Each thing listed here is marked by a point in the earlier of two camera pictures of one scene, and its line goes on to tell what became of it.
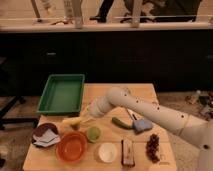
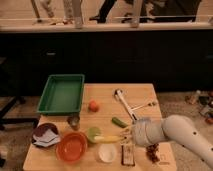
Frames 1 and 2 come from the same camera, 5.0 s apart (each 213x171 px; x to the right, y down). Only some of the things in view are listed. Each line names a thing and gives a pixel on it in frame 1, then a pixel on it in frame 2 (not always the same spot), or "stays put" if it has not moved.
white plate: x=107 y=152 stays put
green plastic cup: x=93 y=134 stays put
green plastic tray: x=63 y=95 stays put
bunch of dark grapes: x=152 y=144 stays put
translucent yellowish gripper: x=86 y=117 → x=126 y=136
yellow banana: x=75 y=120 → x=108 y=138
